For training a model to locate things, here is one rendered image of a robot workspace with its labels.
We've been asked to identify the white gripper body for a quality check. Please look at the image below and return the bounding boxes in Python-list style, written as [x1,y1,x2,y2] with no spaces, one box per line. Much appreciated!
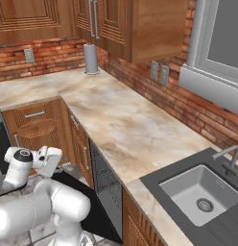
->
[37,146,63,178]

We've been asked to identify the wooden base cupboard door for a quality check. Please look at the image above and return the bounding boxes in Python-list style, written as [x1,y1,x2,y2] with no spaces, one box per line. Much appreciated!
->
[70,123,95,190]
[10,123,68,176]

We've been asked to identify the dark grey dishwasher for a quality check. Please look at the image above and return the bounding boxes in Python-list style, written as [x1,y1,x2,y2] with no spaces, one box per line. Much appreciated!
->
[88,138,124,242]

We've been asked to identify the black dishwasher door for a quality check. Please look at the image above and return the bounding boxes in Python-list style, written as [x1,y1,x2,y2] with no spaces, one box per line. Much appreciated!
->
[53,172,124,245]

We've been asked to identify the wooden drawer front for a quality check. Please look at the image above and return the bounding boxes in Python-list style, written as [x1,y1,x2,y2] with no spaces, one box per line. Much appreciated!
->
[65,107,90,140]
[1,99,63,132]

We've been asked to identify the wooden base cupboard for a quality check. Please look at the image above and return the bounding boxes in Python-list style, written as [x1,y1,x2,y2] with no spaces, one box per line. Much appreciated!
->
[122,186,168,246]

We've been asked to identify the grey paper towel roll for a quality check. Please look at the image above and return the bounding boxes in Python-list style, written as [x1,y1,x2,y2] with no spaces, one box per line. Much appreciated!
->
[83,42,101,76]

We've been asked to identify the grey sink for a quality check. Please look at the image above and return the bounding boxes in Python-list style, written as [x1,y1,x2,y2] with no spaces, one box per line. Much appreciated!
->
[139,146,238,246]

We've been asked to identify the grey tap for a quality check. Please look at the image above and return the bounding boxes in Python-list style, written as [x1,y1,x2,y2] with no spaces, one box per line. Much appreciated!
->
[212,144,238,181]

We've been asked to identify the silver cupboard handle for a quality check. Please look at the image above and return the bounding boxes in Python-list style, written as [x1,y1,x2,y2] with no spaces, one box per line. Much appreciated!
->
[93,0,101,40]
[83,146,90,171]
[87,0,95,38]
[13,134,22,149]

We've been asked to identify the silver drawer handle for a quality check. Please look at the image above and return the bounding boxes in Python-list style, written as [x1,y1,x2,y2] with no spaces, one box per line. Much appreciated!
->
[23,111,46,119]
[70,114,80,128]

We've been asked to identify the grey wall socket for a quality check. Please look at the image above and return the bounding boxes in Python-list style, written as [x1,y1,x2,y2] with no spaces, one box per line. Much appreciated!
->
[159,63,170,86]
[23,47,36,64]
[150,60,159,82]

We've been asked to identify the wooden wall cupboard door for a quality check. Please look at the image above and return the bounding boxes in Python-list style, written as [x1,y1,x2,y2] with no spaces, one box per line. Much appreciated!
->
[0,0,77,46]

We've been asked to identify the wooden wall cupboard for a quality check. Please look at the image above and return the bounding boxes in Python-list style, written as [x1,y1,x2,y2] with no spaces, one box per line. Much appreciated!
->
[72,0,190,64]

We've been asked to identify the grey window frame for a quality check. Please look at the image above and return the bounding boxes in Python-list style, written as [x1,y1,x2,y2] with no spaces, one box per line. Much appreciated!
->
[178,0,238,117]

